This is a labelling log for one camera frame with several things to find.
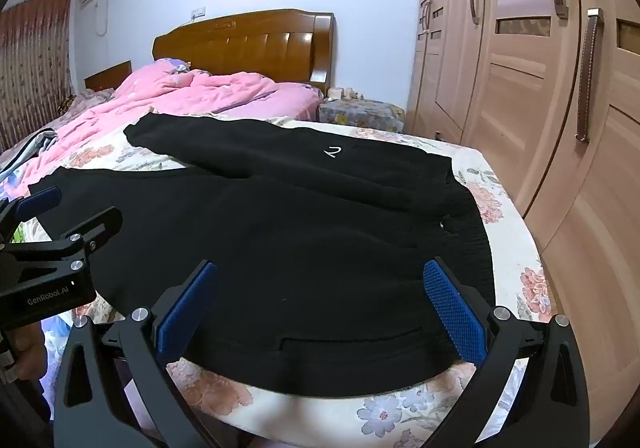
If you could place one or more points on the grey white clothes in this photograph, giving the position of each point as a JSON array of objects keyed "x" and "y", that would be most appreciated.
[{"x": 30, "y": 148}]

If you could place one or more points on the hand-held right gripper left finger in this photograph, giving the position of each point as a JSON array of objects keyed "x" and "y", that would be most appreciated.
[{"x": 186, "y": 313}]

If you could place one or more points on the dark patterned pillow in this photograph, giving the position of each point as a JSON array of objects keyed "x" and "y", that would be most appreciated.
[{"x": 67, "y": 105}]

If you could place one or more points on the small wooden cabinet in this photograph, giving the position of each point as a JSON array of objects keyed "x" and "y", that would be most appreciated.
[{"x": 107, "y": 75}]

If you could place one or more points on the floral brown curtain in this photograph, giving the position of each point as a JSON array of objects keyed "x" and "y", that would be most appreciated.
[{"x": 35, "y": 68}]

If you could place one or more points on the light wooden wardrobe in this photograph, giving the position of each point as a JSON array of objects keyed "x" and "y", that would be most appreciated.
[{"x": 540, "y": 103}]

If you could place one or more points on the white wall outlet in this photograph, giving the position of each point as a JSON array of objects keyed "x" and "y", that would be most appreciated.
[{"x": 198, "y": 13}]

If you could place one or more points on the floral bedsheet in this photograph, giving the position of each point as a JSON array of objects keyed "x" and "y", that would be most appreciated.
[{"x": 510, "y": 238}]

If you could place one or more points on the black pants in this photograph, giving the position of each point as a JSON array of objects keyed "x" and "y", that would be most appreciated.
[{"x": 310, "y": 238}]

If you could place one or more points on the wooden bed headboard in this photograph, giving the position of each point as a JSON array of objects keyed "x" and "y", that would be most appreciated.
[{"x": 250, "y": 43}]

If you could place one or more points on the purple sheet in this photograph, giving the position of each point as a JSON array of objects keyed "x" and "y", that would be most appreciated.
[{"x": 56, "y": 343}]

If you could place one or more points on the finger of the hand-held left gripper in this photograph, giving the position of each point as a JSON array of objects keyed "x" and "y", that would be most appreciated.
[
  {"x": 95, "y": 228},
  {"x": 42, "y": 200}
]

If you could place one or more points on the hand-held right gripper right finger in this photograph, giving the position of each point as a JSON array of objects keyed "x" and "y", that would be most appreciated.
[{"x": 456, "y": 313}]

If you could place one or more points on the nightstand with floral cover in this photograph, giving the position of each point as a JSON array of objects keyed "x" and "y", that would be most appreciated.
[{"x": 362, "y": 114}]

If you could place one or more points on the pink quilt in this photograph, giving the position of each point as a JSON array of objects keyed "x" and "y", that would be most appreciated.
[{"x": 200, "y": 90}]

